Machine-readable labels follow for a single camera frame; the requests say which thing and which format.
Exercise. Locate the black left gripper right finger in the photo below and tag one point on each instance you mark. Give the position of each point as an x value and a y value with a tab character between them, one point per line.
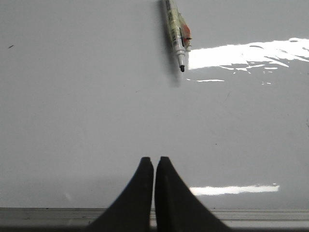
176	208

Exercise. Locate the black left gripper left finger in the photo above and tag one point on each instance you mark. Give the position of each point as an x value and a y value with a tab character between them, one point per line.
130	212

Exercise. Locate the white whiteboard marker pen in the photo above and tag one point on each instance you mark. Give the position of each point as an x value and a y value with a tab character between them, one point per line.
178	31

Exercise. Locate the white whiteboard with aluminium frame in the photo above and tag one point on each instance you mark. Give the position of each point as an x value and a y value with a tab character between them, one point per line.
88	87

